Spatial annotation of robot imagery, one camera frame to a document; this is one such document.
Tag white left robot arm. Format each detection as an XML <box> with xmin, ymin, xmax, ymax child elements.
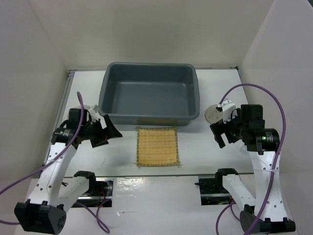
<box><xmin>14</xmin><ymin>108</ymin><xmax>122</xmax><ymax>235</ymax></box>

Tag bamboo woven mat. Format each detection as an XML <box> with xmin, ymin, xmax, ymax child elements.
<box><xmin>136</xmin><ymin>126</ymin><xmax>180</xmax><ymax>167</ymax></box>

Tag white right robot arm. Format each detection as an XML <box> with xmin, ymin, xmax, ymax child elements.
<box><xmin>210</xmin><ymin>101</ymin><xmax>296</xmax><ymax>235</ymax></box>

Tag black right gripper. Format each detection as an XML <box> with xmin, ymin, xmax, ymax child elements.
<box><xmin>209</xmin><ymin>107</ymin><xmax>247</xmax><ymax>147</ymax></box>

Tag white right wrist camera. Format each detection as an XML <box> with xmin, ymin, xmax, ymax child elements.
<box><xmin>216</xmin><ymin>98</ymin><xmax>238</xmax><ymax>123</ymax></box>

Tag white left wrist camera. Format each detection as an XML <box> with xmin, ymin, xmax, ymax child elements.
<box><xmin>88</xmin><ymin>105</ymin><xmax>101</xmax><ymax>122</ymax></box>

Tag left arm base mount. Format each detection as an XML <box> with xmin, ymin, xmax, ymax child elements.
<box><xmin>77</xmin><ymin>180</ymin><xmax>113</xmax><ymax>208</ymax></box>

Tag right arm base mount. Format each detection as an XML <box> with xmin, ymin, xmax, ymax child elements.
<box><xmin>194</xmin><ymin>175</ymin><xmax>232</xmax><ymax>206</ymax></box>

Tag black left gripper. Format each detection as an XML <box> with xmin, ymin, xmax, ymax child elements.
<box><xmin>81</xmin><ymin>115</ymin><xmax>122</xmax><ymax>148</ymax></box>

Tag grey plastic bin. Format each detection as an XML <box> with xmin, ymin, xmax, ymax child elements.
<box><xmin>98</xmin><ymin>62</ymin><xmax>200</xmax><ymax>126</ymax></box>

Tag clear glass oval dish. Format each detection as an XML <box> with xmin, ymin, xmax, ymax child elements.
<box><xmin>74</xmin><ymin>105</ymin><xmax>90</xmax><ymax>113</ymax></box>
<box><xmin>204</xmin><ymin>104</ymin><xmax>223</xmax><ymax>124</ymax></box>

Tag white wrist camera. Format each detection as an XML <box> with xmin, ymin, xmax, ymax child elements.
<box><xmin>216</xmin><ymin>98</ymin><xmax>238</xmax><ymax>123</ymax></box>
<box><xmin>88</xmin><ymin>105</ymin><xmax>101</xmax><ymax>122</ymax></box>

